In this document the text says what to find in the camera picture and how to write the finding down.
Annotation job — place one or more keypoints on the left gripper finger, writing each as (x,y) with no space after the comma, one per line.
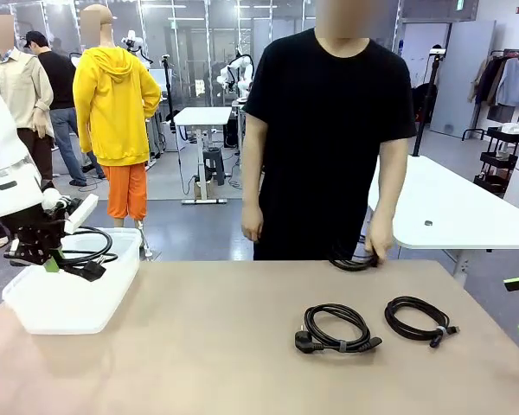
(52,263)
(21,256)

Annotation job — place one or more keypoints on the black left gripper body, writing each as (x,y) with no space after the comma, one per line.
(41,227)

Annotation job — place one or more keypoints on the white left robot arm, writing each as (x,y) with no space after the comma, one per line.
(4,151)

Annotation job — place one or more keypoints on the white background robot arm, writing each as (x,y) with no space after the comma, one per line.
(238,69)
(134,43)

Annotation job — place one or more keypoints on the person's right forearm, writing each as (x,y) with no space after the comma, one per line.
(251,186)

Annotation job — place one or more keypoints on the person's left forearm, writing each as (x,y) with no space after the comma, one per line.
(385,194)

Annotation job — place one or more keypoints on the person's left hand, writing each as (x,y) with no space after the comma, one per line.
(380,235)

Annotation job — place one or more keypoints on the person's right hand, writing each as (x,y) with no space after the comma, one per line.
(253,222)

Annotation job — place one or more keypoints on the clear plastic storage container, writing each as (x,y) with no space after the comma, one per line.
(69,311)

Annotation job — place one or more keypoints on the white table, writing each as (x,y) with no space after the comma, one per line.
(450,207)

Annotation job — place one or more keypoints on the black utility cart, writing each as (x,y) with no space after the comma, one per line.
(497,162)

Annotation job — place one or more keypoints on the mannequin in yellow hoodie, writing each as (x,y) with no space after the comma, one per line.
(112,108)

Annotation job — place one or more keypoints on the black stool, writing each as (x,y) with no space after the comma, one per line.
(214,166)

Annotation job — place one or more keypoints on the black tripod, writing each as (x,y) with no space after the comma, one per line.
(169,86)

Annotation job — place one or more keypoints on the white standing desk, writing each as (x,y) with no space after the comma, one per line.
(203,116)

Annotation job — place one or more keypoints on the grey-blue hanging shirt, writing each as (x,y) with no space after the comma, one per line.
(512,82)

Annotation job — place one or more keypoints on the dark hanging jacket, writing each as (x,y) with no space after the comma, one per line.
(489,82)

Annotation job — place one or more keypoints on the beige hanging coat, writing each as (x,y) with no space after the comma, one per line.
(478,82)

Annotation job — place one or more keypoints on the grey partition panel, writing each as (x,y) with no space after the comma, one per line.
(458,65)

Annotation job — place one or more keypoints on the black clothes rack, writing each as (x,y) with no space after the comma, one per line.
(511,51)

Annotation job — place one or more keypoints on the person in black T-shirt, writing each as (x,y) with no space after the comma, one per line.
(328,129)

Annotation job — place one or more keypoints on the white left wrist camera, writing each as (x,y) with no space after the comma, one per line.
(82,212)

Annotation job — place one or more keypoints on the black camera pole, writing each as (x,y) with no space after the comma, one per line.
(425,108)

